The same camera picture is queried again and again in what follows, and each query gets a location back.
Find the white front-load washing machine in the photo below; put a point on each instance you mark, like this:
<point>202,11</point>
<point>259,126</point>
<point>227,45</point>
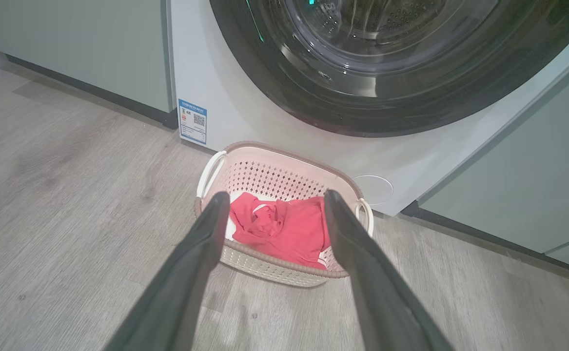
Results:
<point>225,97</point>

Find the green cabinet with dark plinth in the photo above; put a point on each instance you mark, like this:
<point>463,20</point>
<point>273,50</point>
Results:
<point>69,44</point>

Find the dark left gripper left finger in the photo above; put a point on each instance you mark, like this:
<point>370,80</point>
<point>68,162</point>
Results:
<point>182,282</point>

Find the round white filter cover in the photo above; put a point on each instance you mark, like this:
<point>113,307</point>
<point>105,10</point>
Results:
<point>379,190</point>

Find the cream perforated laundry basket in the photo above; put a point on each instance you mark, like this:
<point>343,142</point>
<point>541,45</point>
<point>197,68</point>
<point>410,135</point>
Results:
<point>274,178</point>

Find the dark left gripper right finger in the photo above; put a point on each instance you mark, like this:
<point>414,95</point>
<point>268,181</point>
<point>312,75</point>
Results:
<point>377,282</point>

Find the red and white jersey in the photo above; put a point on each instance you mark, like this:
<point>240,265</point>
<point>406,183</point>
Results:
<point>289,229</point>

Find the green cabinet with white side panel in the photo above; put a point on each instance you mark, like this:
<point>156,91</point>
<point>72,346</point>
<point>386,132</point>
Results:
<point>533,185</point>

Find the blue energy label sticker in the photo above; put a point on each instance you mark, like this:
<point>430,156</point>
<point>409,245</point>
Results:
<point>192,122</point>

